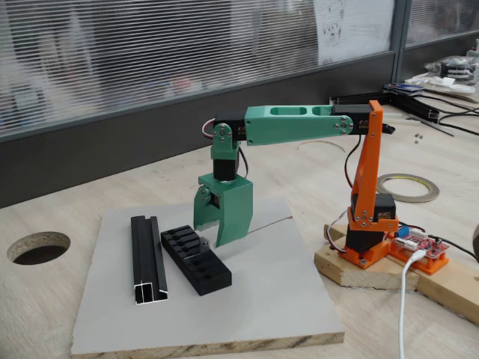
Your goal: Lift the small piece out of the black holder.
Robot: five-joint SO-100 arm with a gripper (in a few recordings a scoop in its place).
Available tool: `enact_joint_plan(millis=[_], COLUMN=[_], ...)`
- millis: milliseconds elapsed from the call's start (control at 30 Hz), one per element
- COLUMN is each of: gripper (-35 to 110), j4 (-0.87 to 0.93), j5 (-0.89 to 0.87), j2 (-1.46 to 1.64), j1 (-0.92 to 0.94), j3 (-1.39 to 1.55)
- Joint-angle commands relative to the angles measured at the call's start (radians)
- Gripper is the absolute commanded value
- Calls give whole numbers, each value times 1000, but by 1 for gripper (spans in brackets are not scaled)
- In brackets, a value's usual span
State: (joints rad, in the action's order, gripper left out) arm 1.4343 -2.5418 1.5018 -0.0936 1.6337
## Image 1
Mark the green gripper with servo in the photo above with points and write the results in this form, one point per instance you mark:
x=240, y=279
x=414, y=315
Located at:
x=236, y=198

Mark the small grey metal bracket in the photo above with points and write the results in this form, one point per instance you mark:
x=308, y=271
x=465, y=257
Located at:
x=204, y=245

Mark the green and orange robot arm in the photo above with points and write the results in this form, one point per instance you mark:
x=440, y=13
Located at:
x=277, y=129

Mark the black slotted holder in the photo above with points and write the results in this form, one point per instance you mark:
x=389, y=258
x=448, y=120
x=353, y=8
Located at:
x=209, y=278

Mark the wooden base plank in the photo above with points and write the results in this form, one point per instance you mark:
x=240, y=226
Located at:
x=359, y=278

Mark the grey laminated board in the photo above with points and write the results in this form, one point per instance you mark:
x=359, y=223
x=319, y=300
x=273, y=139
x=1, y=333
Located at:
x=262, y=284

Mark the short black aluminium profile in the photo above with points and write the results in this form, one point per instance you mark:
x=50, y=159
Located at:
x=144, y=258

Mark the small wooden block with screws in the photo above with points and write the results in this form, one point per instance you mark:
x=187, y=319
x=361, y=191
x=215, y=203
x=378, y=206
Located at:
x=338, y=235

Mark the red controller circuit board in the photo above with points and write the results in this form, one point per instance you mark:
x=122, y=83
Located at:
x=430, y=247

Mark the long black aluminium profile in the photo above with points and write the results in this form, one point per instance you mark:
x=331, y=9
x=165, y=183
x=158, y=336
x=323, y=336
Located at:
x=411, y=106

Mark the blue and red card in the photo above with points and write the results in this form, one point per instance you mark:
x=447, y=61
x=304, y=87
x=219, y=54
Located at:
x=404, y=87

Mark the printed paper sheet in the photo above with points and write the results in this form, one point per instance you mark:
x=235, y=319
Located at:
x=351, y=30

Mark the long wooden plank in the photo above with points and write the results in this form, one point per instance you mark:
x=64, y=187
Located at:
x=456, y=291

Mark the dark round object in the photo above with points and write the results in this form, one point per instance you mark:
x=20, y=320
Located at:
x=476, y=243

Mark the white packaging pile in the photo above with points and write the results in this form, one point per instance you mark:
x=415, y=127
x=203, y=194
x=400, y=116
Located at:
x=449, y=88

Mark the clear plastic bag with parts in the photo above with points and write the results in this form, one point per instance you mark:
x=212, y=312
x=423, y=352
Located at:
x=453, y=69

